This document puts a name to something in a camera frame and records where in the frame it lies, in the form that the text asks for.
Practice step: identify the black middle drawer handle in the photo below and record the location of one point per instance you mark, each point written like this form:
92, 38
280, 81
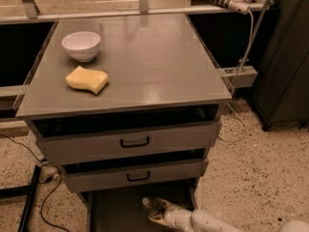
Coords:
138, 177

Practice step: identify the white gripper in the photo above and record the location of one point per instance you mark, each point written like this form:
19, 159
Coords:
174, 216

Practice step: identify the grey middle drawer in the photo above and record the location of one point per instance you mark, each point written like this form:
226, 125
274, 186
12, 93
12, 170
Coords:
116, 178

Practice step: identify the grey metal drawer cabinet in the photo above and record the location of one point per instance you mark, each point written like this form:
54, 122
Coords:
159, 76

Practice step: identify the grey metal side bracket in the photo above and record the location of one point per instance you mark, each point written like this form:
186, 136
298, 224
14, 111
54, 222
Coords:
244, 78

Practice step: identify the open grey bottom drawer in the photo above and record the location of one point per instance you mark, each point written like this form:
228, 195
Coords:
120, 209

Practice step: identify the white power strip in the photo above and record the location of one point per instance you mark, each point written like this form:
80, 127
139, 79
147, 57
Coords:
238, 6

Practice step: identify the clear plastic water bottle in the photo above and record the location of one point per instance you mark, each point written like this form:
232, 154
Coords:
152, 207

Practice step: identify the yellow sponge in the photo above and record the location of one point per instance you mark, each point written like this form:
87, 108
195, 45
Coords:
85, 79

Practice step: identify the white ceramic bowl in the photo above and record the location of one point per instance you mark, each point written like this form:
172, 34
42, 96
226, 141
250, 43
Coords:
82, 46

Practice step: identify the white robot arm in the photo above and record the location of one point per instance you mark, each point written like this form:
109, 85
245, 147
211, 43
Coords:
203, 221

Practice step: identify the grey top drawer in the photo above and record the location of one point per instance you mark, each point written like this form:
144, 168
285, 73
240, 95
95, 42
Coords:
85, 148

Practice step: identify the black drawer handle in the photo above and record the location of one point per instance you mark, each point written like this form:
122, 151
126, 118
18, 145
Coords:
138, 177
135, 144

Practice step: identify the black top drawer handle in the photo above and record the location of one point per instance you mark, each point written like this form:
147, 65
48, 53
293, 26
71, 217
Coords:
135, 144

